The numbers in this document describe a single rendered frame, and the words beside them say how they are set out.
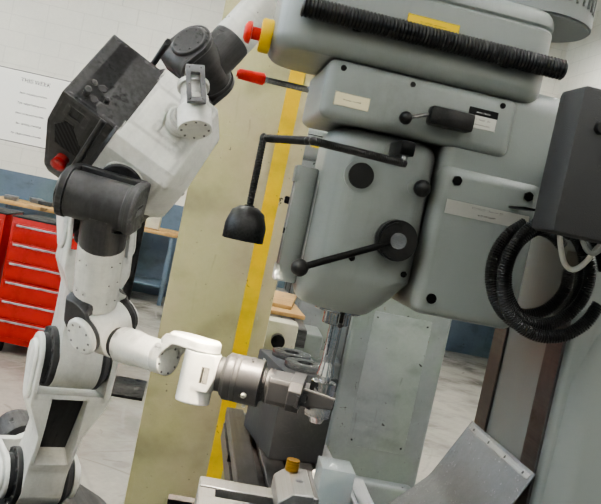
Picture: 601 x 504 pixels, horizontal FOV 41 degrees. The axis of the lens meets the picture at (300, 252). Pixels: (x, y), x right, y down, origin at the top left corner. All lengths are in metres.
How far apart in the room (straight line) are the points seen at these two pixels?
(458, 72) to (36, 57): 9.54
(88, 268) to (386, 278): 0.57
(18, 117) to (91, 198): 9.21
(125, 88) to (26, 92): 9.08
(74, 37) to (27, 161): 1.66
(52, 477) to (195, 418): 1.26
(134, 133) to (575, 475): 1.01
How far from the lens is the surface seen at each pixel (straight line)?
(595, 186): 1.20
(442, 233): 1.38
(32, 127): 10.66
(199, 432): 3.30
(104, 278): 1.58
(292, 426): 1.71
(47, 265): 6.06
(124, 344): 1.61
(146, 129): 1.61
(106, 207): 1.49
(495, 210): 1.41
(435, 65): 1.38
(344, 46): 1.35
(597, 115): 1.21
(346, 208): 1.36
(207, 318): 3.20
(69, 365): 1.93
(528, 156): 1.44
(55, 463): 2.09
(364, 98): 1.35
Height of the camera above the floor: 1.47
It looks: 3 degrees down
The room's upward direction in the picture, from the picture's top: 12 degrees clockwise
